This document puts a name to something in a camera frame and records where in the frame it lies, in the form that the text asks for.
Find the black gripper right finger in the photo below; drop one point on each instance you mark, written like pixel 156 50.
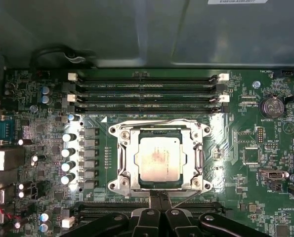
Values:
pixel 179 222

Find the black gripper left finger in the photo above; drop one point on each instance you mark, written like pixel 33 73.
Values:
pixel 146 222

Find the metal socket cover frame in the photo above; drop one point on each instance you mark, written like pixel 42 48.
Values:
pixel 132 172

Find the silver CPU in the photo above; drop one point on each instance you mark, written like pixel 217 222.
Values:
pixel 159 160

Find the metal socket locking lever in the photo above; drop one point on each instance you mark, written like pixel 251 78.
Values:
pixel 149 124

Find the CPU socket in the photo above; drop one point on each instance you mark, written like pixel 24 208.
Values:
pixel 122 183

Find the grey power choke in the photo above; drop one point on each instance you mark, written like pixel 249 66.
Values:
pixel 88 184
pixel 88 153
pixel 88 164
pixel 88 143
pixel 88 174
pixel 88 132

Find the white board connector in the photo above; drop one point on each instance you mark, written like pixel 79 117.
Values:
pixel 69 222

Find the silver round capacitor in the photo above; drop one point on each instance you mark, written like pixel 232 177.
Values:
pixel 67 152
pixel 68 137
pixel 34 159
pixel 46 90
pixel 20 186
pixel 67 166
pixel 45 217
pixel 45 227
pixel 66 179
pixel 71 117
pixel 17 225
pixel 46 99
pixel 20 194
pixel 20 142

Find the green motherboard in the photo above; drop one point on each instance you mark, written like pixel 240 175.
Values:
pixel 235 148

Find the black square chip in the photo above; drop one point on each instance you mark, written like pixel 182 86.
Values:
pixel 251 155

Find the internal USB port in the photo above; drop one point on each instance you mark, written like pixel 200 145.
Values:
pixel 273 175

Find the black pin header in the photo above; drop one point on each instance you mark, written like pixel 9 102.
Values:
pixel 260 135

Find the silver coin battery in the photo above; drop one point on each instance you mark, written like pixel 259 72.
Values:
pixel 272 106

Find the blue rear serial port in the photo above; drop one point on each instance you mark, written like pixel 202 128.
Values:
pixel 4 127

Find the black open PC case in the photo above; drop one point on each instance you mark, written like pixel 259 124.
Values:
pixel 137 32

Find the white barcode label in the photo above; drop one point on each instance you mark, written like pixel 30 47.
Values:
pixel 235 2

